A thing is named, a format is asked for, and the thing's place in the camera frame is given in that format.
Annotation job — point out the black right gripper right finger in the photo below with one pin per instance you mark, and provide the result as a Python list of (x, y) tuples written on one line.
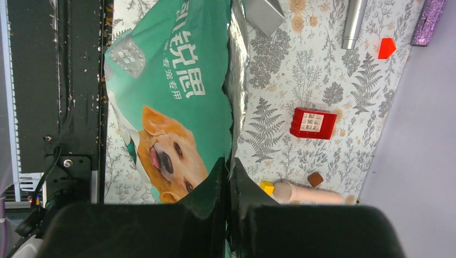
[(261, 227)]

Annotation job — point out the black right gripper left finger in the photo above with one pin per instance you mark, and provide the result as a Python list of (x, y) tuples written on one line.
[(193, 227)]

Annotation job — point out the green pet food bag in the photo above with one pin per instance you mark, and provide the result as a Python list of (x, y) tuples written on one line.
[(166, 80)]

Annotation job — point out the silver metal scoop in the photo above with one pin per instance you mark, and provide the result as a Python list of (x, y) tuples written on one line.
[(265, 15)]

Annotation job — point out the yellow cube block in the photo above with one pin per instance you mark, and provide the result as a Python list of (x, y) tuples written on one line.
[(268, 187)]

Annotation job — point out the pink toy microphone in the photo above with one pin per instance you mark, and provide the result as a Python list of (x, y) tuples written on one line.
[(287, 192)]

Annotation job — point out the brown cube block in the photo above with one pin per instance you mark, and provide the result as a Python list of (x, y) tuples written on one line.
[(315, 179)]

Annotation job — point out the red toy block tray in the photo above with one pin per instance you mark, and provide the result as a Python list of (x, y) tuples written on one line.
[(312, 124)]

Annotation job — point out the floral patterned table mat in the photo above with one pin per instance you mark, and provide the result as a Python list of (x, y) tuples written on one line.
[(303, 65)]

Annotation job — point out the red house-shaped block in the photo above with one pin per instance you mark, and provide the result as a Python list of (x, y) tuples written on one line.
[(386, 49)]

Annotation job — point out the silver toy microphone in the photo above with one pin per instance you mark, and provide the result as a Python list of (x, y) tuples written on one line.
[(353, 23)]

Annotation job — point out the purple glitter toy microphone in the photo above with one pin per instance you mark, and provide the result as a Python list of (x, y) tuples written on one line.
[(427, 22)]

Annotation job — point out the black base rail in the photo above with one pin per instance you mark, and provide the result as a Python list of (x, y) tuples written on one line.
[(57, 57)]

